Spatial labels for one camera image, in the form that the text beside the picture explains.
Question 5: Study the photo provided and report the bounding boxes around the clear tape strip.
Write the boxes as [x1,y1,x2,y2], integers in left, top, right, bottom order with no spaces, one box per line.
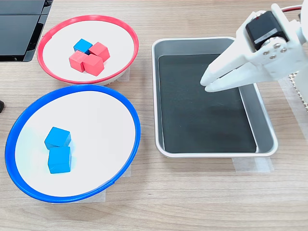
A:
[278,77,308,141]
[51,187,106,204]
[232,156,275,173]
[109,67,131,84]

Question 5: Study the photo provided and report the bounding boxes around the red-rimmed white plate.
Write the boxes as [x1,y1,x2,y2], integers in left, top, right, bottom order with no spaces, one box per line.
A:
[37,14,140,86]

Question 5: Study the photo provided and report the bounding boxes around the blue cube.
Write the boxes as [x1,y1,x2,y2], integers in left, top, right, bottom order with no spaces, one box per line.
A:
[44,127,72,150]
[73,38,93,55]
[47,146,72,174]

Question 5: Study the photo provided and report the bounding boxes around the black mat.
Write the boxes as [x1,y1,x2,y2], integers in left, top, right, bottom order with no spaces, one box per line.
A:
[158,53,257,154]

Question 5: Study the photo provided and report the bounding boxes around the pale perforated plate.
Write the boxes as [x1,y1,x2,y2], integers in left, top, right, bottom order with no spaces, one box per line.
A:
[287,72,308,114]

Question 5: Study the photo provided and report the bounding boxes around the blue-rimmed white plate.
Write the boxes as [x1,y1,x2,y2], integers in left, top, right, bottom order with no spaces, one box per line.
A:
[4,84,141,204]

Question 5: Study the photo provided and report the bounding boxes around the red cube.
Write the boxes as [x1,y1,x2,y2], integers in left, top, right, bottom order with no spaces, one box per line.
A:
[82,53,105,77]
[89,41,111,62]
[69,50,88,73]

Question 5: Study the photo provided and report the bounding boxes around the steel tray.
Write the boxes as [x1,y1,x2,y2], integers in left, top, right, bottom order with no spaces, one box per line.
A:
[151,36,279,159]

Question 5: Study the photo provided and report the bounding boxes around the black glossy device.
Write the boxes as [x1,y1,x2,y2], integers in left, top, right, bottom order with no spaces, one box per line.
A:
[0,0,54,63]

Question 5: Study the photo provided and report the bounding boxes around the red and black cable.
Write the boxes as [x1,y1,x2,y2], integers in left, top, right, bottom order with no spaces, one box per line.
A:
[281,5,303,13]

